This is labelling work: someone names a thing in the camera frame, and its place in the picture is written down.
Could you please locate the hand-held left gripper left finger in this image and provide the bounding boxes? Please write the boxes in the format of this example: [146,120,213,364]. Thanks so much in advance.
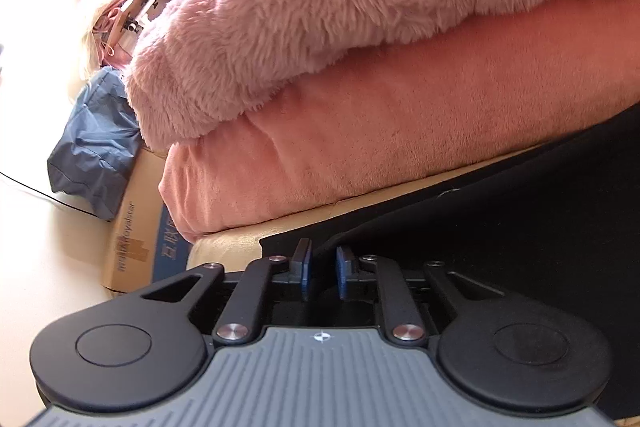
[140,238,314,347]

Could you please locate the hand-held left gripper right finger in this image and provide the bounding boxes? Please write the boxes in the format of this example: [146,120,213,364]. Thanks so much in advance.
[335,245,505,347]

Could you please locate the black pants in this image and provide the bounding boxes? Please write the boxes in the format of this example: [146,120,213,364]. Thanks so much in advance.
[260,104,640,421]

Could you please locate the pink bed sheet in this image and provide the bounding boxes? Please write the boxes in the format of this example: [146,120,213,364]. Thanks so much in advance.
[158,0,640,244]

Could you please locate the printed cardboard box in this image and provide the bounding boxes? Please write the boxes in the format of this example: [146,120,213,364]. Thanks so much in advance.
[102,146,194,298]

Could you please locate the blue plastic bag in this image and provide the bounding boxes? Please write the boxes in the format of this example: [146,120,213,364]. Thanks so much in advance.
[47,66,144,222]

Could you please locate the pink fluffy blanket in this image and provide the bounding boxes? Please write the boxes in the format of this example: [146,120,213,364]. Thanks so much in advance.
[123,0,640,144]

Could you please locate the cream leather bed frame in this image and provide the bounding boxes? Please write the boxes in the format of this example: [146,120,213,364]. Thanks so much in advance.
[186,152,543,289]

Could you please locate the black cable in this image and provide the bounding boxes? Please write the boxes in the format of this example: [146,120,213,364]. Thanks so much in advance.
[0,170,97,216]

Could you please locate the wooden frame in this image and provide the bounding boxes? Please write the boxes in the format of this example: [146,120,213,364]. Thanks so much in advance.
[100,0,163,58]

